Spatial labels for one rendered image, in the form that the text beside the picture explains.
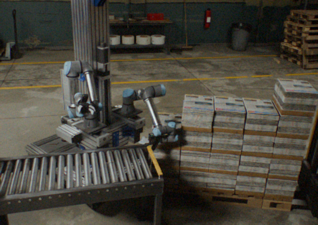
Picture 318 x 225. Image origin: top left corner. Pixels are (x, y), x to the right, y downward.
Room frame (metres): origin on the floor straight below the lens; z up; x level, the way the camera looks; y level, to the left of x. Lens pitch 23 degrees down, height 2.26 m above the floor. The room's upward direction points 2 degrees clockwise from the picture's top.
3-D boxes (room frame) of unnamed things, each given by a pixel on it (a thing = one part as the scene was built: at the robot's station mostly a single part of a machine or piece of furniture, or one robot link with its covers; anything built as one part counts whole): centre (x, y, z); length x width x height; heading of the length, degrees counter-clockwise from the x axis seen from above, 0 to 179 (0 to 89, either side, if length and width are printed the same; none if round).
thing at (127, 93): (3.19, 0.32, 0.98); 0.13 x 0.12 x 0.14; 121
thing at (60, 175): (2.07, 0.73, 0.77); 0.47 x 0.05 x 0.05; 15
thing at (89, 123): (2.81, 0.65, 0.87); 0.15 x 0.15 x 0.10
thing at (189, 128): (2.81, -0.37, 0.86); 0.29 x 0.16 x 0.04; 84
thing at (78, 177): (2.10, 0.60, 0.77); 0.47 x 0.05 x 0.05; 15
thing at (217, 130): (2.91, -0.67, 0.86); 0.38 x 0.29 x 0.04; 174
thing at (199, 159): (2.93, -0.54, 0.42); 1.17 x 0.39 x 0.83; 85
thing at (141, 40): (8.94, 0.69, 0.55); 1.80 x 0.70 x 1.09; 105
